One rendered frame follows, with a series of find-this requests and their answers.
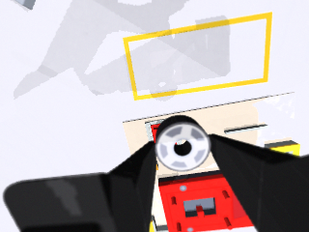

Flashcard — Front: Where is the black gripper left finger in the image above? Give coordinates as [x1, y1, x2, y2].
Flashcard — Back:
[2, 140, 156, 232]

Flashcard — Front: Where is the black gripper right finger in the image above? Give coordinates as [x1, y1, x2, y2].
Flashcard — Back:
[209, 133, 309, 232]

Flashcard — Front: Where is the white wheel with black tyre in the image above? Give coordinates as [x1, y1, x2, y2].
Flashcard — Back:
[154, 115, 211, 172]

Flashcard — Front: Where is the yellow rectangular outline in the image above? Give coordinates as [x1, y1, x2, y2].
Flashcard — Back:
[123, 12, 272, 101]

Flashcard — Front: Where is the grey rectangular block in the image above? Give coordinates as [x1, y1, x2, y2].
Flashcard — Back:
[15, 0, 36, 10]

